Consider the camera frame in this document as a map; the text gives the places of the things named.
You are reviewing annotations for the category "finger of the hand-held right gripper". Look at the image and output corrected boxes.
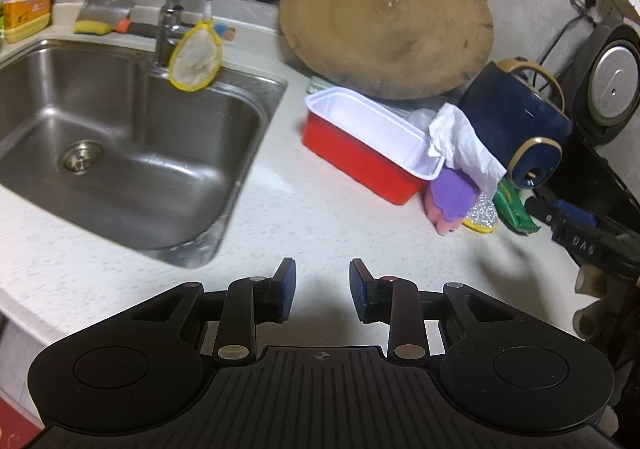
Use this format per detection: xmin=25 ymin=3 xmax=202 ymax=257
xmin=525 ymin=198 xmax=598 ymax=236

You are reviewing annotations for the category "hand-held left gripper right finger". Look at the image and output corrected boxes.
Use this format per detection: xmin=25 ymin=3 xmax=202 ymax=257
xmin=348 ymin=257 xmax=506 ymax=363

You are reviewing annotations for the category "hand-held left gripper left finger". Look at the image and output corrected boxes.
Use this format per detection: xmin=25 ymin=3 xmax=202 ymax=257
xmin=132 ymin=257 xmax=297 ymax=366

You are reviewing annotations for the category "green snack packet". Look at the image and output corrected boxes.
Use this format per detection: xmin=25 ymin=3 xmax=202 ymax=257
xmin=492 ymin=178 xmax=542 ymax=235

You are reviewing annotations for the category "red food container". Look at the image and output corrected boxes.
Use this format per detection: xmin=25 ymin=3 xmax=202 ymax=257
xmin=301 ymin=86 xmax=446 ymax=206

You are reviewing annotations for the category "person's right hand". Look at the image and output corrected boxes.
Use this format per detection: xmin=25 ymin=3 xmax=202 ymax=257
xmin=574 ymin=266 xmax=621 ymax=340

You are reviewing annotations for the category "silver scouring pad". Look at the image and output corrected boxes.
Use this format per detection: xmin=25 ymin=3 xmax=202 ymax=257
xmin=462 ymin=192 xmax=499 ymax=235

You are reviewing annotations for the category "pink sponge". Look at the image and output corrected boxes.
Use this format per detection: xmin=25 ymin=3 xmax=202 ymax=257
xmin=424 ymin=189 xmax=471 ymax=236

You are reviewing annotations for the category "blue rice cooker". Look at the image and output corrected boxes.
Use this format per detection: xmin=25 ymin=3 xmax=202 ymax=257
xmin=457 ymin=58 xmax=575 ymax=191

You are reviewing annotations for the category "purple sponge cloth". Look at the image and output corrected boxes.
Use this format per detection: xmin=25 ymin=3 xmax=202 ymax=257
xmin=431 ymin=166 xmax=483 ymax=222

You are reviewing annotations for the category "white paper tissue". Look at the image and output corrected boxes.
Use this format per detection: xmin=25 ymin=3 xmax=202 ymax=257
xmin=427 ymin=104 xmax=507 ymax=194

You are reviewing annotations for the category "black rice cooker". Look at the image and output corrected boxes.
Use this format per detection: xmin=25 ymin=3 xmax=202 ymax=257
xmin=542 ymin=22 xmax=640 ymax=232

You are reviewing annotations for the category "clear plastic bag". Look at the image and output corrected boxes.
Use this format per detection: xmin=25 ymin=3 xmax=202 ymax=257
xmin=407 ymin=108 xmax=441 ymax=130

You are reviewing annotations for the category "striped green dishcloth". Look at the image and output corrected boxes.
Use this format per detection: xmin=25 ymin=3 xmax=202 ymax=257
xmin=305 ymin=76 xmax=416 ymax=117

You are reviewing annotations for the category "stainless steel sink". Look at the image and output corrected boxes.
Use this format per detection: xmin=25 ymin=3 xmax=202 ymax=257
xmin=0 ymin=38 xmax=290 ymax=270

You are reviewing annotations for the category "round wooden cutting board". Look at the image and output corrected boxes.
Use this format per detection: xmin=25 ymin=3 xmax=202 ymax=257
xmin=279 ymin=0 xmax=496 ymax=101

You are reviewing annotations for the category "yellow sponge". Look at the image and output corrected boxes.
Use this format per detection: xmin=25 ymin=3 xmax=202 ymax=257
xmin=74 ymin=19 xmax=113 ymax=36

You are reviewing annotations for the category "black power cable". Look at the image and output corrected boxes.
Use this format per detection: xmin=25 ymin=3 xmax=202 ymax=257
xmin=539 ymin=0 xmax=598 ymax=64

